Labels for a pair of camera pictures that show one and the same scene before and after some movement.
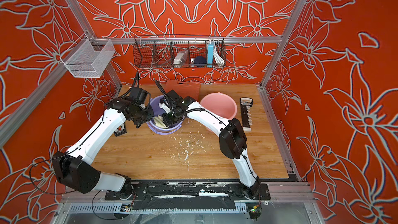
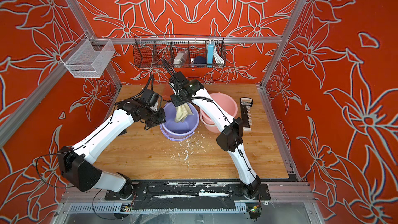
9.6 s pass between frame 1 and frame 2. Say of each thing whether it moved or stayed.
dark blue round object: stayed
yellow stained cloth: moved
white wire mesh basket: stayed
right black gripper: moved
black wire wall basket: stayed
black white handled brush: stayed
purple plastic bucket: moved
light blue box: stayed
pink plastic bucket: stayed
